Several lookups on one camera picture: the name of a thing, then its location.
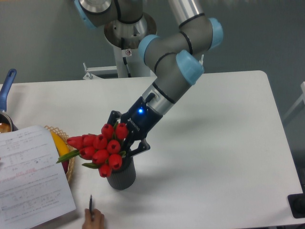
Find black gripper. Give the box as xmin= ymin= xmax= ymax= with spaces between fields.
xmin=107 ymin=96 xmax=163 ymax=158

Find red tulip bouquet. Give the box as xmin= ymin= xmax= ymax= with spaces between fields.
xmin=57 ymin=123 xmax=129 ymax=177

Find black pen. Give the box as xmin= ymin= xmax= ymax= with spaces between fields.
xmin=89 ymin=195 xmax=94 ymax=221

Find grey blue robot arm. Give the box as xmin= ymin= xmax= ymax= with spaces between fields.
xmin=74 ymin=0 xmax=224 ymax=157

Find dark grey ribbed vase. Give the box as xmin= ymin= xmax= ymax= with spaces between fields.
xmin=107 ymin=157 xmax=136 ymax=190

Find person's hand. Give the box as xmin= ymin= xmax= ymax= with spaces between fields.
xmin=82 ymin=208 xmax=105 ymax=229

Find yellow squash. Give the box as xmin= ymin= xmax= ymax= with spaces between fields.
xmin=51 ymin=131 xmax=70 ymax=156

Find purple sweet potato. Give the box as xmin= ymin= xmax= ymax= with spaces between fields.
xmin=61 ymin=160 xmax=69 ymax=174

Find woven wicker basket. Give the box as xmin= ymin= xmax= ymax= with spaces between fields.
xmin=44 ymin=125 xmax=75 ymax=184

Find printed paper sheets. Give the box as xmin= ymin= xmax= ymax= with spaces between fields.
xmin=0 ymin=125 xmax=76 ymax=229

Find black device at table edge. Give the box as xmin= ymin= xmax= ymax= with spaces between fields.
xmin=287 ymin=193 xmax=305 ymax=219

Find blue handled saucepan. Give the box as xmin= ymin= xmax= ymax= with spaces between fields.
xmin=0 ymin=69 xmax=18 ymax=134

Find white frame at right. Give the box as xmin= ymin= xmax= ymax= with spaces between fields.
xmin=283 ymin=82 xmax=305 ymax=123

